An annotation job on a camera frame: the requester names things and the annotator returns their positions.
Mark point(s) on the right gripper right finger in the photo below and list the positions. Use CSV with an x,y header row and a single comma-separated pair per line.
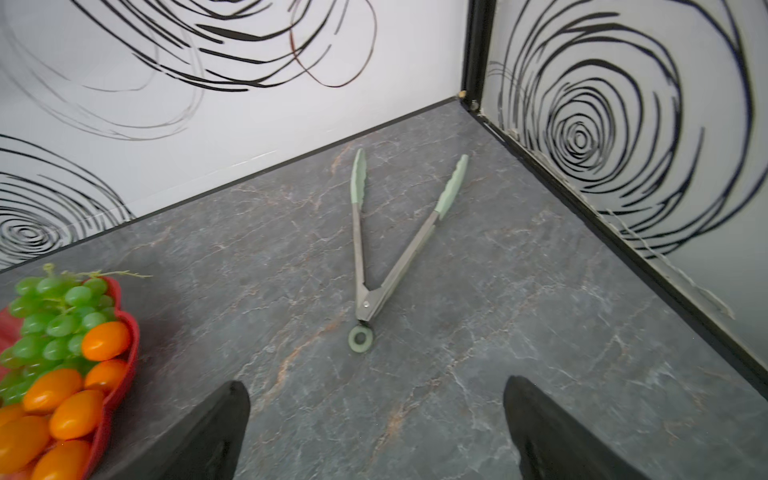
x,y
552,444

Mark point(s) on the red flower-shaped bowl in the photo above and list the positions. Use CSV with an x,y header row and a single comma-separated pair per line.
x,y
100,438

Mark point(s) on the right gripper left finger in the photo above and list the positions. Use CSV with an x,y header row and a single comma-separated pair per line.
x,y
205,444

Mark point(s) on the green grape bunch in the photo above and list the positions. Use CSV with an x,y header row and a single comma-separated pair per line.
x,y
57,309

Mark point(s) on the orange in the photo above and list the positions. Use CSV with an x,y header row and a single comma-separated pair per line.
x,y
52,389
106,376
106,341
77,416
22,440
66,461
10,413

